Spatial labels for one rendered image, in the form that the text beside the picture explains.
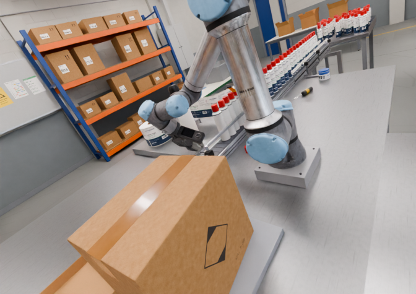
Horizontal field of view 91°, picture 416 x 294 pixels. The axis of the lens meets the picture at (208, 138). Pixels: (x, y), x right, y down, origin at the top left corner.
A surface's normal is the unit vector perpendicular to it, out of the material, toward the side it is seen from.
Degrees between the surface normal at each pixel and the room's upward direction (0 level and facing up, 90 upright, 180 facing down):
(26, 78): 90
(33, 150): 90
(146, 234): 0
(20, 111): 90
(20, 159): 90
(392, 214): 0
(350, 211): 0
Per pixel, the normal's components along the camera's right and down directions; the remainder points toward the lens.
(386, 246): -0.34, -0.85
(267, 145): -0.37, 0.62
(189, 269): 0.80, -0.05
